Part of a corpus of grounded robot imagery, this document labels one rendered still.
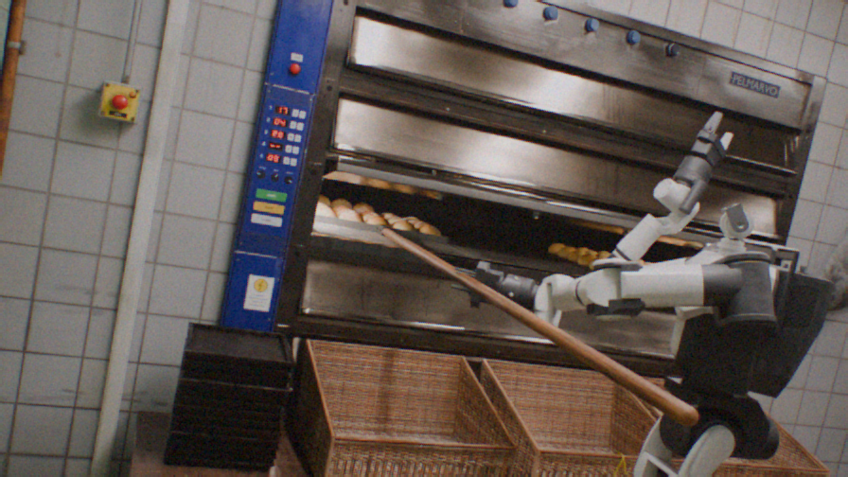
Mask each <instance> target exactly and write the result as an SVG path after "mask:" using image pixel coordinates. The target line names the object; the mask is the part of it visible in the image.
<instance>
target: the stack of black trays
mask: <svg viewBox="0 0 848 477"><path fill-rule="evenodd" d="M294 367H295V361H294V358H293V355H292V352H291V349H290V346H289V343H288V340H287V337H286V334H282V333H274V332H268V331H260V330H252V329H245V328H237V327H223V326H216V325H209V324H201V323H193V322H188V329H187V336H186V338H185V346H184V352H183V357H182V361H181V366H180V372H179V377H178V382H177V387H176V392H175V396H174V401H173V407H172V413H171V418H170V423H169V428H168V439H167V443H166V449H165V455H164V458H167V459H168V464H175V465H188V466H200V467H212V468H236V469H249V470H261V471H269V469H270V467H274V459H277V457H276V451H279V446H278V442H280V440H279V435H280V434H281V430H280V425H285V424H284V419H283V416H285V411H284V408H286V405H285V398H286V399H289V393H288V392H290V387H289V382H292V375H291V373H292V374H293V373H294V372H293V368H294Z"/></svg>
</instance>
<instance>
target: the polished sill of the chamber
mask: <svg viewBox="0 0 848 477"><path fill-rule="evenodd" d="M310 246H311V247H317V248H323V249H329V250H335V251H341V252H348V253H353V254H359V255H366V256H376V257H383V258H389V259H395V260H401V261H407V262H413V263H419V264H425V265H430V264H429V263H427V262H426V261H424V260H422V259H421V258H419V257H418V256H416V255H414V254H412V253H411V252H409V251H408V250H406V249H405V248H403V247H401V246H396V245H390V244H384V243H378V242H373V241H367V240H361V239H355V238H345V237H339V236H333V235H328V234H321V233H315V232H312V236H311V241H310ZM428 252H429V253H431V254H433V255H434V256H437V257H439V258H440V259H442V260H444V261H445V262H447V263H449V264H450V265H451V266H453V267H455V268H461V269H466V270H470V271H473V270H477V267H478V264H479V262H480V261H481V259H477V258H470V257H464V256H454V255H448V254H442V253H437V252H431V251H428ZM485 262H489V263H490V269H491V270H495V271H499V272H503V277H507V275H508V274H513V275H516V276H520V277H524V278H529V279H533V280H534V281H535V282H539V283H542V281H543V279H544V278H546V277H548V276H551V275H554V274H562V275H566V276H569V277H571V278H572V279H577V278H580V277H583V276H580V275H574V274H564V273H558V272H552V271H545V270H540V269H534V268H528V267H522V266H517V265H511V264H505V263H500V262H494V261H488V260H485Z"/></svg>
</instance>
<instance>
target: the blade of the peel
mask: <svg viewBox="0 0 848 477"><path fill-rule="evenodd" d="M315 222H320V223H326V224H332V225H338V226H343V227H349V228H354V229H360V230H365V231H371V232H376V228H377V225H376V224H371V223H366V222H360V221H351V220H345V219H339V218H333V217H329V216H323V215H317V214H316V216H315ZM390 228H391V230H392V231H394V232H396V233H397V234H399V235H401V236H402V237H405V238H410V239H421V240H426V241H431V242H437V243H443V244H447V243H448V237H444V236H437V235H431V234H426V233H420V232H415V231H409V230H404V229H398V228H393V227H390Z"/></svg>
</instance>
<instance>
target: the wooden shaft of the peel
mask: <svg viewBox="0 0 848 477"><path fill-rule="evenodd" d="M382 233H383V234H384V235H385V236H386V237H387V238H389V239H390V240H392V241H394V242H395V243H397V244H398V245H400V246H401V247H403V248H405V249H406V250H408V251H409V252H411V253H412V254H414V255H416V256H418V257H419V258H421V259H422V260H424V261H426V262H427V263H429V264H430V265H432V266H433V267H435V268H436V269H437V270H439V271H440V272H442V273H443V274H446V275H447V276H449V277H450V278H452V279H453V280H455V281H457V282H458V283H460V284H461V285H463V286H464V287H466V288H468V289H469V290H471V291H472V292H474V293H476V294H477V295H479V296H481V297H482V298H484V299H485V300H486V301H487V302H489V303H491V304H492V305H494V306H495V307H497V308H498V309H501V310H502V311H504V312H505V313H507V314H508V315H510V316H512V317H513V318H515V319H516V320H518V321H519V322H521V323H523V324H524V325H526V326H527V327H529V328H531V329H533V330H534V331H536V332H537V333H538V334H539V335H541V336H543V337H544V338H546V339H547V340H549V341H550V342H552V343H554V344H555V345H557V346H559V347H560V348H562V349H564V350H565V351H567V352H568V353H570V354H571V355H573V356H575V357H576V358H578V359H579V360H581V361H582V362H584V363H585V364H587V365H588V366H590V367H591V368H593V369H595V370H596V371H598V372H599V373H601V374H602V375H604V376H606V377H607V378H609V379H610V380H612V381H614V382H616V383H617V384H619V385H620V386H622V387H623V388H625V389H627V390H628V391H629V392H630V393H632V394H633V395H635V396H637V397H638V398H640V399H642V400H643V401H645V402H647V403H648V404H650V405H651V406H653V407H654V408H656V409H658V410H659V411H661V412H662V413H664V414H665V415H668V416H669V417H671V418H672V419H674V420H675V421H677V422H679V423H680V424H681V425H682V426H685V427H692V426H694V425H695V424H696V423H697V422H698V412H697V411H696V410H695V409H694V408H693V407H691V406H690V405H688V404H686V403H685V402H683V401H681V400H679V399H678V398H676V397H674V396H672V395H670V394H669V393H667V392H665V391H664V390H663V389H661V388H659V387H658V386H656V385H654V384H653V383H651V382H649V381H647V380H645V379H643V378H642V377H640V376H638V375H637V374H635V373H633V372H631V371H630V370H628V369H626V368H625V367H624V366H622V365H621V364H619V363H617V362H615V361H613V360H611V359H610V358H608V357H606V356H605V355H603V354H601V353H599V352H598V351H596V350H594V349H593V348H591V347H589V346H588V345H586V344H583V343H582V342H580V341H578V340H577V339H576V338H574V337H573V336H571V335H569V334H567V333H566V332H564V331H562V330H561V329H559V328H557V327H555V326H553V325H551V324H550V323H548V322H546V321H545V320H543V319H541V318H540V317H538V316H537V315H535V314H534V313H532V312H530V311H529V310H527V309H525V308H523V307H521V306H520V305H518V304H516V303H514V302H513V301H511V300H509V299H508V298H506V297H504V296H503V295H501V294H499V293H497V292H496V291H493V290H492V289H491V288H489V287H488V286H486V285H484V284H482V283H481V282H479V281H477V280H476V279H474V278H472V277H471V276H469V275H467V274H461V273H458V272H455V271H454V269H455V267H453V266H451V265H450V264H449V263H447V262H445V261H444V260H442V259H440V258H439V257H437V256H434V255H433V254H431V253H429V252H428V251H426V250H424V249H423V248H421V247H419V246H417V245H416V244H414V243H412V242H411V241H409V240H408V239H406V238H404V237H402V236H401V235H399V234H397V233H396V232H394V231H392V230H391V229H389V228H384V229H383V231H382Z"/></svg>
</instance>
